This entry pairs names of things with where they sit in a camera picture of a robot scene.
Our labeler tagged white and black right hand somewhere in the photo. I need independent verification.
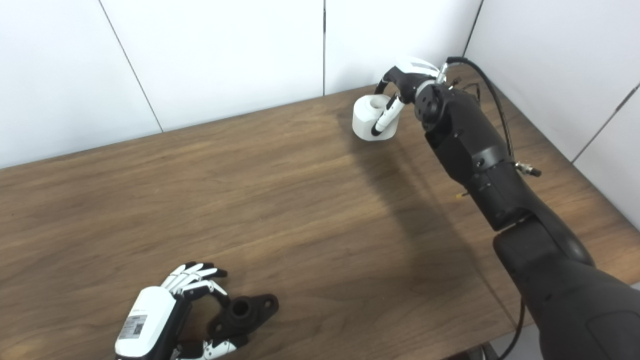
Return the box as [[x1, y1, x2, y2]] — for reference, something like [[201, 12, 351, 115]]
[[371, 56, 443, 137]]

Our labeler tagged white and black left hand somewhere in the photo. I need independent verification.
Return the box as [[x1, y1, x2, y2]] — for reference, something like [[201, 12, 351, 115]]
[[114, 261, 249, 360]]

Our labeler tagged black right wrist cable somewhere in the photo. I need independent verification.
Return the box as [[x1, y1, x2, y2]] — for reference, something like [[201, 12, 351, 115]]
[[439, 56, 543, 179]]

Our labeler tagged black flanged holder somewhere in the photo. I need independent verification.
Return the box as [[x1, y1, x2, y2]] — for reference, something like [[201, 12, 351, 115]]
[[207, 293, 280, 341]]

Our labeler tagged thin black cable under table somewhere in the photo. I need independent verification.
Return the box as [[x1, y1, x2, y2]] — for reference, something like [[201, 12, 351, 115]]
[[497, 297, 527, 360]]

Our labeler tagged round white piece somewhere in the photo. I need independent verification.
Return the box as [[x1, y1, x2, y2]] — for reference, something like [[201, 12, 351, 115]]
[[352, 94, 401, 142]]

